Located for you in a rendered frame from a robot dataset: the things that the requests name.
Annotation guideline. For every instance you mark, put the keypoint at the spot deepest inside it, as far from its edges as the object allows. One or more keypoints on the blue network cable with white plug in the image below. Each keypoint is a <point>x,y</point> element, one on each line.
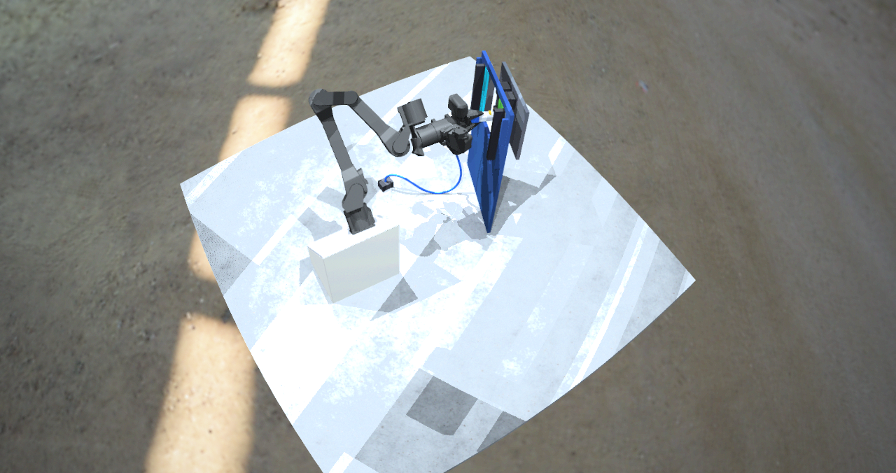
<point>488,116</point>

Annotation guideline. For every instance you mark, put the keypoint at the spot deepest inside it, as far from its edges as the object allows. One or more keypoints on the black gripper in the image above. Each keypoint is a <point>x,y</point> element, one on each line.
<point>461,115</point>

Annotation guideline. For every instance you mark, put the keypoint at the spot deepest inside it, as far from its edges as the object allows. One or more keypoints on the blue flat panel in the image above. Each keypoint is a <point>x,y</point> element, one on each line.
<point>487,155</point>

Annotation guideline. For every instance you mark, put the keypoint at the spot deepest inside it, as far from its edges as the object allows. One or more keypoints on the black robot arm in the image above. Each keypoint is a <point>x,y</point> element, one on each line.
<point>358,215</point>

